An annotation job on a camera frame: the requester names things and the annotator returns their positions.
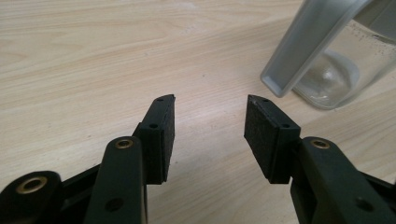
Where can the clear container with grey lid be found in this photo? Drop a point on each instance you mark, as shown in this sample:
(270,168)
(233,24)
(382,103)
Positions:
(299,53)

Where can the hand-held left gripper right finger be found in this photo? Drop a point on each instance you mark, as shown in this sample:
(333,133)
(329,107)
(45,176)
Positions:
(264,137)

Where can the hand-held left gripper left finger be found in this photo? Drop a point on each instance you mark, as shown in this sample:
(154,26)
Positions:
(155,140)

